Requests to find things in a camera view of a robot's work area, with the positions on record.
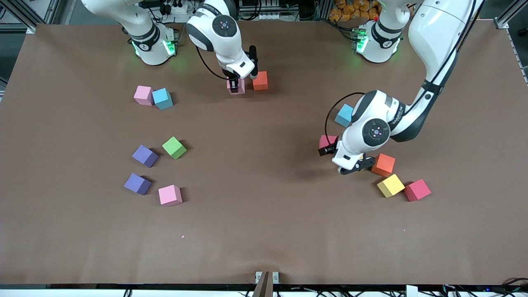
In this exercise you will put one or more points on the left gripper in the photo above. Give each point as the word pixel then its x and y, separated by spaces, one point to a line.
pixel 328 149

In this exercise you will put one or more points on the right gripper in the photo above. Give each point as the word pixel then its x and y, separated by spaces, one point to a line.
pixel 234 83

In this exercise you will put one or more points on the magenta foam cube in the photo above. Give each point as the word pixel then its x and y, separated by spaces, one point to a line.
pixel 326 139
pixel 417 189

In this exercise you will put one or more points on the pink foam cube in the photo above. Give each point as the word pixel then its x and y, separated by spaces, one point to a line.
pixel 242 88
pixel 143 95
pixel 170 195

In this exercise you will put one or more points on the orange foam cube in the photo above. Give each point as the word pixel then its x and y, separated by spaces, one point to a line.
pixel 260 81
pixel 383 164

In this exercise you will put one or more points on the green foam cube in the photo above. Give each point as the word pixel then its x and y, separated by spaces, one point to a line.
pixel 174 147

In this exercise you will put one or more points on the purple foam cube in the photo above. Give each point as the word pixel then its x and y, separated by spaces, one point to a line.
pixel 137 184
pixel 144 156

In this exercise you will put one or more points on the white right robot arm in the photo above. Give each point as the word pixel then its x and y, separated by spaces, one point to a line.
pixel 150 49

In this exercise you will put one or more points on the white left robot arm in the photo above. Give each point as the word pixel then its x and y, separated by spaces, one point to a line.
pixel 437 29

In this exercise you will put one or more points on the blue foam cube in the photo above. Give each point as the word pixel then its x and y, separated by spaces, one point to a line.
pixel 162 98
pixel 343 115

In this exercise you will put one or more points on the white electrical device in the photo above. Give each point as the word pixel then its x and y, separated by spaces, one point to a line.
pixel 268 16

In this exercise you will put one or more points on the brown paper table cover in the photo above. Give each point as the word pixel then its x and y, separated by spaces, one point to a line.
pixel 264 206

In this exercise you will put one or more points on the white power strip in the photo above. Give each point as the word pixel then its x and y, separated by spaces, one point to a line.
pixel 177 16

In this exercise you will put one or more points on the orange snack bag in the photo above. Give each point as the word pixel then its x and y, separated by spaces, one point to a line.
pixel 350 10

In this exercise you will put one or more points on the small metal bracket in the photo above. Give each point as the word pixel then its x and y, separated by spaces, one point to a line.
pixel 275 277

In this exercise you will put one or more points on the brown post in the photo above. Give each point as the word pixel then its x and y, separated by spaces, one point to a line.
pixel 264 286

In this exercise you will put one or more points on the aluminium table side rail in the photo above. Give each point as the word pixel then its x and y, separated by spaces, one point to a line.
pixel 517 57

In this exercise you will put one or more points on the aluminium frame profile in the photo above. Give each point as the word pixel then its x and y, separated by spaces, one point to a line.
pixel 18 16
pixel 511 14

